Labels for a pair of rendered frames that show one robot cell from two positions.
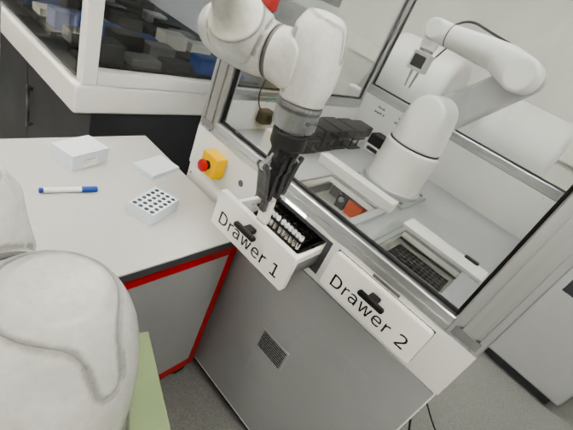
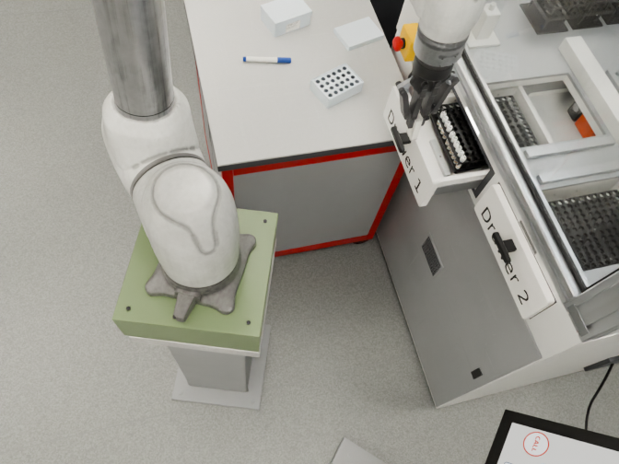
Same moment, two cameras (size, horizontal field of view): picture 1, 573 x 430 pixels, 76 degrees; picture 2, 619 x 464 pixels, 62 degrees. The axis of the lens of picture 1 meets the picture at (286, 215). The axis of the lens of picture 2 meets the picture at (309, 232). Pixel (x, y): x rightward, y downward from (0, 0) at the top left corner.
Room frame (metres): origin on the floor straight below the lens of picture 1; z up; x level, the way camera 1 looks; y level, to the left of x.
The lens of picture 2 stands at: (0.00, -0.24, 1.86)
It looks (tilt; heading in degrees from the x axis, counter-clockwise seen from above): 62 degrees down; 35
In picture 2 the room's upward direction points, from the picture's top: 12 degrees clockwise
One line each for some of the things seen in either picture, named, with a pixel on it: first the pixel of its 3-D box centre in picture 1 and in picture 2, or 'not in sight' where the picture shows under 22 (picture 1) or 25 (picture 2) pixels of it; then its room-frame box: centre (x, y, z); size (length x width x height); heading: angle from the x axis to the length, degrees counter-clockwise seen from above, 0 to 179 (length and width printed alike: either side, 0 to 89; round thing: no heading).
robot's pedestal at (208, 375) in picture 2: not in sight; (216, 331); (0.20, 0.14, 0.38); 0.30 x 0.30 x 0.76; 40
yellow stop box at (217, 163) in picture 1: (212, 164); (410, 42); (1.04, 0.28, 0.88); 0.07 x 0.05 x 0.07; 60
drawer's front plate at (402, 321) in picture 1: (371, 305); (510, 250); (0.73, -0.28, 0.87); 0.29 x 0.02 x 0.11; 60
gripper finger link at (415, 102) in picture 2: (272, 177); (417, 97); (0.71, 0.06, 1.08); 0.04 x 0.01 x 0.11; 60
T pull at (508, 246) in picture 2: (373, 299); (506, 246); (0.71, -0.27, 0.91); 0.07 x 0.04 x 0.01; 60
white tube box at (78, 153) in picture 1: (80, 152); (286, 15); (0.92, 0.64, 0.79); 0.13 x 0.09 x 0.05; 168
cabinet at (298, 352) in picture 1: (323, 293); (541, 214); (1.28, -0.29, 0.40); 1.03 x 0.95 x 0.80; 60
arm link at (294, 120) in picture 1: (296, 115); (439, 40); (0.72, 0.06, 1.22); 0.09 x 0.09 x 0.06
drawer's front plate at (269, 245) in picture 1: (251, 237); (409, 145); (0.77, 0.06, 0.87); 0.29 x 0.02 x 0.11; 60
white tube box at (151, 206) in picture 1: (153, 205); (336, 85); (0.84, 0.36, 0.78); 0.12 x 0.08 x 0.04; 172
